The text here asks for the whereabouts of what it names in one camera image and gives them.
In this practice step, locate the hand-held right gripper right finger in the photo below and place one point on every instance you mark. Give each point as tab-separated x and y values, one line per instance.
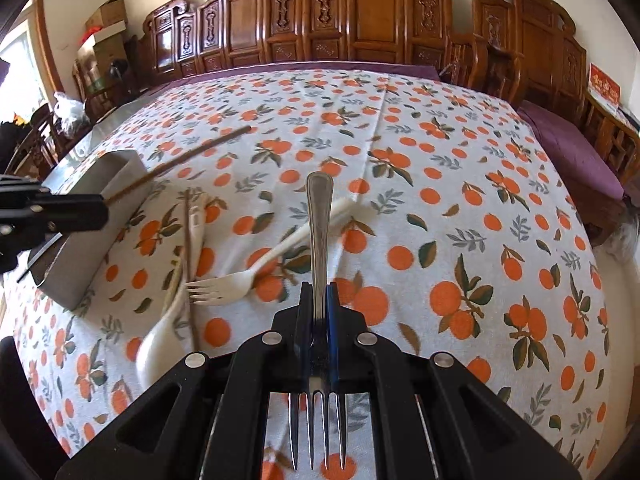
332	325

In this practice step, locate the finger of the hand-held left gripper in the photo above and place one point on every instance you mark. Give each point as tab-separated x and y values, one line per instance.
30	185
75	222

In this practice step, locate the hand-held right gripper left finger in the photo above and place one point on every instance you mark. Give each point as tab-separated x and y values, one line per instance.
305	325

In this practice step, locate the rectangular metal tray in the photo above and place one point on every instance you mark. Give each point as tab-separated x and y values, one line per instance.
85	260

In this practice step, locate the metal fork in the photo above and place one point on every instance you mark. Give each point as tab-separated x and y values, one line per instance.
320	220

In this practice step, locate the wooden dining chair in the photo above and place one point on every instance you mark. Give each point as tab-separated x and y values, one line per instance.
42	135

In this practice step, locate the white plastic fork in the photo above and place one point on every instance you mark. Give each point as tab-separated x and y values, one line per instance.
235	282

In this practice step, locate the white plastic bag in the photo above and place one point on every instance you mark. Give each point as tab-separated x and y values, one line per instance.
69	109

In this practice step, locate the white plastic cutlery piece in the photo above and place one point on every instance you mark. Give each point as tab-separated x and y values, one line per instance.
199	225

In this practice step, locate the white plastic spoon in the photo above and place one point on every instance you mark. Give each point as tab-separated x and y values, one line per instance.
152	352

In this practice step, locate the stacked cardboard boxes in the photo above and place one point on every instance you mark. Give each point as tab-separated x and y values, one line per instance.
100	42

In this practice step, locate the orange print tablecloth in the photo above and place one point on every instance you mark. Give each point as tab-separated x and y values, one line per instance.
450	185

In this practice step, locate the brown cardboard box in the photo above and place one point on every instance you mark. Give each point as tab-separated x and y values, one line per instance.
106	15

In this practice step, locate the long purple seat cushion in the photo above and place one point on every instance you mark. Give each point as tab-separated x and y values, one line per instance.
310	67

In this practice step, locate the square purple seat cushion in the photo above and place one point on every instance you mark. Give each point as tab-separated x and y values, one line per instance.
570	155

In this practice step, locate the long carved wooden sofa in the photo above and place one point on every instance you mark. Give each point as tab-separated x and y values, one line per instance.
300	15

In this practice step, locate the wooden side table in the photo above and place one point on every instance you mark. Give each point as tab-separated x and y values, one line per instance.
612	135

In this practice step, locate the carved wooden armchair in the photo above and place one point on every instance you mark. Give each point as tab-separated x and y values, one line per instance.
530	45

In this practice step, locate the red card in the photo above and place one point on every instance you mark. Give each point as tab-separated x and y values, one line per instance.
604	87

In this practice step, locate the wooden door frame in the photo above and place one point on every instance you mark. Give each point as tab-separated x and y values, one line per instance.
47	50

